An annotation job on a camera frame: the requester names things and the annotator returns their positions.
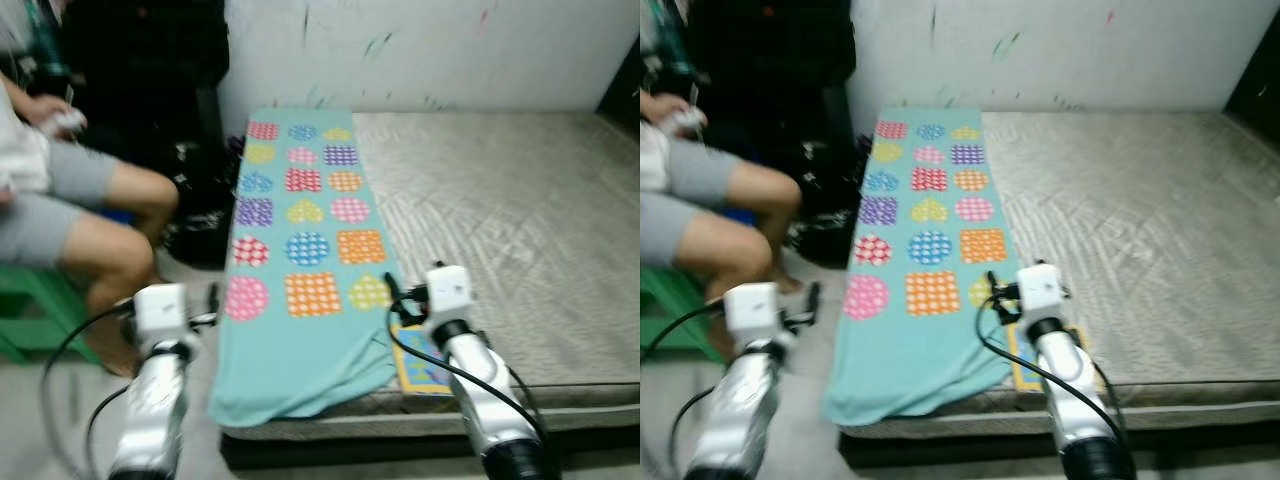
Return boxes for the colourful children's board book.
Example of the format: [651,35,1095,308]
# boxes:
[1008,320,1106,393]
[390,320,456,396]

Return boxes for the black bag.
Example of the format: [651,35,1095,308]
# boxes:
[790,135,871,269]
[165,135,246,271]

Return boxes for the seated person in grey shorts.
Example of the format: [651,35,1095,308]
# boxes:
[0,70,181,376]
[640,85,801,361]

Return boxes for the grey quilted mattress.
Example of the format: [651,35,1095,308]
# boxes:
[840,108,1280,441]
[220,108,641,441]

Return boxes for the green plastic stool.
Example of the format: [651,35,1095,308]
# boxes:
[640,262,721,363]
[0,265,101,363]

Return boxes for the white handheld controller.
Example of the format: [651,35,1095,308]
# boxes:
[665,108,709,136]

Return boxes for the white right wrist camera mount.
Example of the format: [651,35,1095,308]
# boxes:
[425,264,473,326]
[1018,262,1063,323]

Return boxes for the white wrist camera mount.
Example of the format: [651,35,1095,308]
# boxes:
[1018,262,1063,323]
[133,283,189,346]
[722,283,781,346]
[425,264,473,326]

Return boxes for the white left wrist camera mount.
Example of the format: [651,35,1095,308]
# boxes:
[133,283,189,346]
[722,283,781,346]

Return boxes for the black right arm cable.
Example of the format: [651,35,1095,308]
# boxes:
[385,300,546,451]
[975,295,1126,441]

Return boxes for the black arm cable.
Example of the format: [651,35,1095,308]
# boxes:
[642,300,726,480]
[385,300,546,451]
[975,295,1126,441]
[40,300,136,480]

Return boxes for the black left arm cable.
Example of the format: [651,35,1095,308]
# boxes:
[40,300,136,480]
[642,300,726,480]

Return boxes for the dark bed frame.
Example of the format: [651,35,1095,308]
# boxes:
[840,428,1280,476]

